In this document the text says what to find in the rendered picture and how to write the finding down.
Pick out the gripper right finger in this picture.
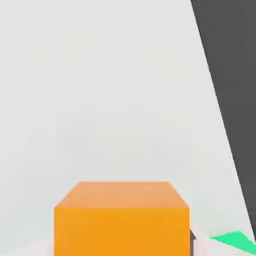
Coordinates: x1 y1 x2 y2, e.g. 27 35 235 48
189 224 256 256

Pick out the small orange cube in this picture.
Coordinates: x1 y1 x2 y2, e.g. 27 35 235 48
53 180 191 256

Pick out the small green cube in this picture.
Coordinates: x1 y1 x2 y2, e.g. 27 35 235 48
209 230 256 254

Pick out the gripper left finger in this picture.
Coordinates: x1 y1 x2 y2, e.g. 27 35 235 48
7 238 55 256

